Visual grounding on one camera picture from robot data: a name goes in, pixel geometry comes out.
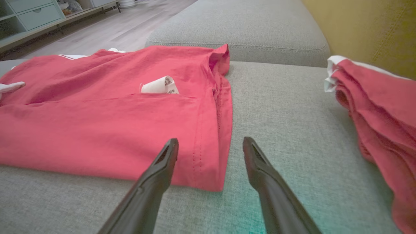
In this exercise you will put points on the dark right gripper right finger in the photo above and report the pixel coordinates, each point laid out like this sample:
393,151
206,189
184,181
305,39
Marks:
276,201

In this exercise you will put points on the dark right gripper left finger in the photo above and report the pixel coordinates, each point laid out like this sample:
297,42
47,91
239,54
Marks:
152,191

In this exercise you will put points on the red jersey with white trim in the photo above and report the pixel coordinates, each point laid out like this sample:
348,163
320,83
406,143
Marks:
97,130

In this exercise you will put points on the red shorts with white stripe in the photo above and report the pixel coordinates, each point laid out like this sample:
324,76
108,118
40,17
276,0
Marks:
383,107

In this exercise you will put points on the green drawer cabinet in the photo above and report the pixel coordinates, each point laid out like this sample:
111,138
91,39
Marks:
39,16

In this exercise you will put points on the grey sofa seat cushion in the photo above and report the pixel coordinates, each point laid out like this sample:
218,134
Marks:
292,130

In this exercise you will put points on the white round base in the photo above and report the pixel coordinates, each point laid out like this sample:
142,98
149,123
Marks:
127,3

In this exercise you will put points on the yellow sofa backrest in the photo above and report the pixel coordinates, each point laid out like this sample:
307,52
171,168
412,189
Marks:
373,29

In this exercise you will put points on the pale stuffed toy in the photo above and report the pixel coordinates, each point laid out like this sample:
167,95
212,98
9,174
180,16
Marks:
70,6

